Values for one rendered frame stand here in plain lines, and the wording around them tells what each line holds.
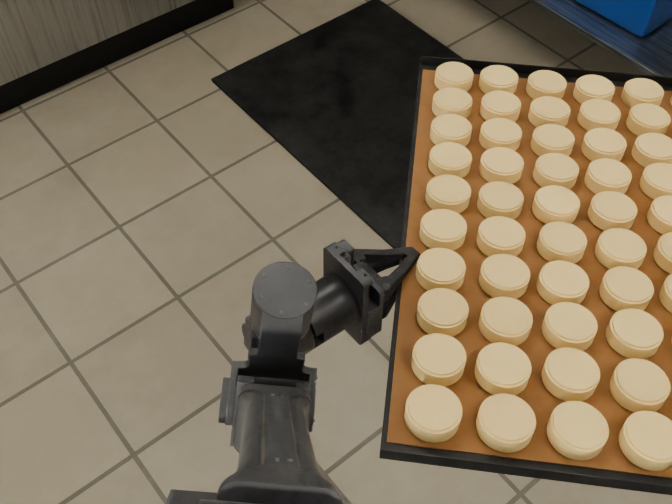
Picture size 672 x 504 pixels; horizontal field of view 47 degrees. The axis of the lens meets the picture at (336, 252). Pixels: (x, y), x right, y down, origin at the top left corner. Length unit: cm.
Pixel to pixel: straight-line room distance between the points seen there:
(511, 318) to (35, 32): 197
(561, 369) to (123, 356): 138
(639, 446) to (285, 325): 32
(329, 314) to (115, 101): 189
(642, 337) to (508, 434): 18
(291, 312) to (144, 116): 187
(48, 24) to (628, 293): 201
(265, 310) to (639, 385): 34
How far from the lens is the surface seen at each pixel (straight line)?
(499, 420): 71
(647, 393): 76
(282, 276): 69
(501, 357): 74
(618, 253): 86
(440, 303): 77
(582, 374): 75
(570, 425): 72
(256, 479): 40
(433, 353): 73
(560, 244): 85
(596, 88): 108
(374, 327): 81
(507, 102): 103
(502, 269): 81
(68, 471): 186
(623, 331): 80
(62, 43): 256
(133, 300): 205
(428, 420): 70
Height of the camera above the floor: 164
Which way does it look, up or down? 52 degrees down
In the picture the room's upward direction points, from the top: straight up
